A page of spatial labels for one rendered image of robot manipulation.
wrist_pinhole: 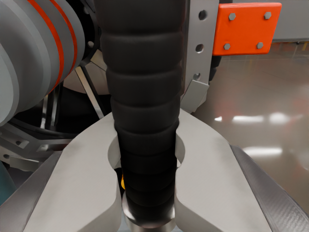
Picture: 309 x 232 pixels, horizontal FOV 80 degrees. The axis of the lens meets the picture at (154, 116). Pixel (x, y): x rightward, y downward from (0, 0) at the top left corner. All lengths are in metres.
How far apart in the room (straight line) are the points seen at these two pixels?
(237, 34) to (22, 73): 0.27
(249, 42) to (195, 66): 0.09
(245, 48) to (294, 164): 1.22
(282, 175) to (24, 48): 1.34
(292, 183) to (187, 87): 1.11
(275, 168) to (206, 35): 1.18
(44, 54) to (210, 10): 0.22
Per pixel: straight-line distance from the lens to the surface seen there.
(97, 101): 0.46
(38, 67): 0.22
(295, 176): 1.41
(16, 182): 0.78
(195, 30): 0.30
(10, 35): 0.20
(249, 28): 0.33
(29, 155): 0.48
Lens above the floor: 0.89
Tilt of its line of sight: 32 degrees down
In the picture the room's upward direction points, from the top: 2 degrees counter-clockwise
